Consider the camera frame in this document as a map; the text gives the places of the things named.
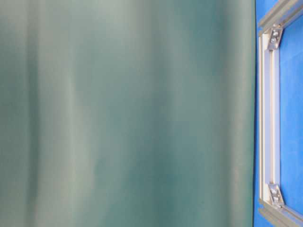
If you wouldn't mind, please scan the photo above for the silver corner bracket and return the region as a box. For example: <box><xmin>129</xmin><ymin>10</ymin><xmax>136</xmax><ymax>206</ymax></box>
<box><xmin>267</xmin><ymin>183</ymin><xmax>285</xmax><ymax>207</ymax></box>
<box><xmin>267</xmin><ymin>24</ymin><xmax>284</xmax><ymax>50</ymax></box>

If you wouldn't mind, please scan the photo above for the silver aluminium extrusion frame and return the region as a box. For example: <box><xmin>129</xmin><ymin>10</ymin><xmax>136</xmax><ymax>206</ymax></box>
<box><xmin>257</xmin><ymin>0</ymin><xmax>303</xmax><ymax>227</ymax></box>

